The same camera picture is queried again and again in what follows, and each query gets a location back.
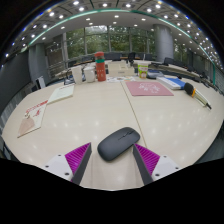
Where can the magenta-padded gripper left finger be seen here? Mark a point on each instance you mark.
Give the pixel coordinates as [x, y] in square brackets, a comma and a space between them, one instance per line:
[77, 156]

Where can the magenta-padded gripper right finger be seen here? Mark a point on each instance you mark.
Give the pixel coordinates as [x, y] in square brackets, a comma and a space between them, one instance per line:
[148, 158]

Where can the dark grey computer mouse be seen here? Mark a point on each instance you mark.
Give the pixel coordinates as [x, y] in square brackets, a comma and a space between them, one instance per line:
[116, 144]

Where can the pink printed mouse pad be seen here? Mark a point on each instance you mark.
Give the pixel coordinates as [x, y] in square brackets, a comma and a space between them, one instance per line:
[148, 88]

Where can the red and white leaflet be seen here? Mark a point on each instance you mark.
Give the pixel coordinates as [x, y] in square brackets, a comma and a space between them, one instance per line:
[33, 116]

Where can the white booklet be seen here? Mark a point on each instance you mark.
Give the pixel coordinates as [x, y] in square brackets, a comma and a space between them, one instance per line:
[61, 93]

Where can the blue and white book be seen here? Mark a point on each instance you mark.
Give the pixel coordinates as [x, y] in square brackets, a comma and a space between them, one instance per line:
[170, 83]

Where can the black handheld microphone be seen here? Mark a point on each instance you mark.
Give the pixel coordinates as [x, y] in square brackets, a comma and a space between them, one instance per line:
[189, 89]

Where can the tall white plastic cup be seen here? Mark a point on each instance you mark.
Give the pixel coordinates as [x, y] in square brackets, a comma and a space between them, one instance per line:
[77, 75]

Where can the white lidded cup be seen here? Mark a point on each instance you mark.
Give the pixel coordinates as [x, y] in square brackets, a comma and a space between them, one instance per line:
[89, 75]

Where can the dark conference microphone unit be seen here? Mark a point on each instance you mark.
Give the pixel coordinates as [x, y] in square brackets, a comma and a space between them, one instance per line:
[155, 74]

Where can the green printed paper cup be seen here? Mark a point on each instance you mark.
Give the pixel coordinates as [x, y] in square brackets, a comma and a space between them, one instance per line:
[143, 71]

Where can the red bottle with green band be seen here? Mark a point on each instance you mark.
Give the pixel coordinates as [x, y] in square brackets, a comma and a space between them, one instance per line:
[100, 68]

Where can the long curved conference desk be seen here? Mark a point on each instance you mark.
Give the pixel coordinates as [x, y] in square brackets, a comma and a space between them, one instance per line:
[186, 72]

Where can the dark office chairs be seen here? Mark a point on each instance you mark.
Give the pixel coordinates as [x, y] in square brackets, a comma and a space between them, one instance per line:
[113, 56]

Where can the ceiling lights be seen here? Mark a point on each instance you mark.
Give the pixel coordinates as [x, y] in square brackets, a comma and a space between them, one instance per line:
[116, 16]

